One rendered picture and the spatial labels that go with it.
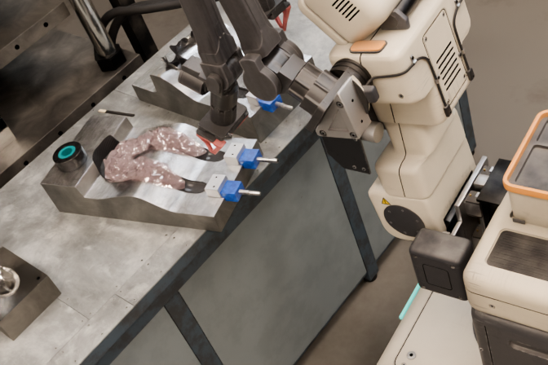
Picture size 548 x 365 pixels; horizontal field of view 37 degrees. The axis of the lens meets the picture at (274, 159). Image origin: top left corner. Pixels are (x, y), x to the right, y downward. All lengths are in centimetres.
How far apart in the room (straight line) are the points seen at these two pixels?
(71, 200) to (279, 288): 64
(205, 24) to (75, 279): 76
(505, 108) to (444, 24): 162
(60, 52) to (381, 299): 137
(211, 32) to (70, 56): 134
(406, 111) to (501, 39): 194
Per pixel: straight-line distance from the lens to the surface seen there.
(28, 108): 270
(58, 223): 217
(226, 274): 212
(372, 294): 269
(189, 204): 192
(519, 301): 163
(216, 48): 157
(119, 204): 201
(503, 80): 334
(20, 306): 194
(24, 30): 255
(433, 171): 179
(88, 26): 259
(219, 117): 171
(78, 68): 276
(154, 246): 195
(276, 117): 210
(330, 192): 235
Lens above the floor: 210
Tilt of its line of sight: 40 degrees down
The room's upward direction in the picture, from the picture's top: 22 degrees counter-clockwise
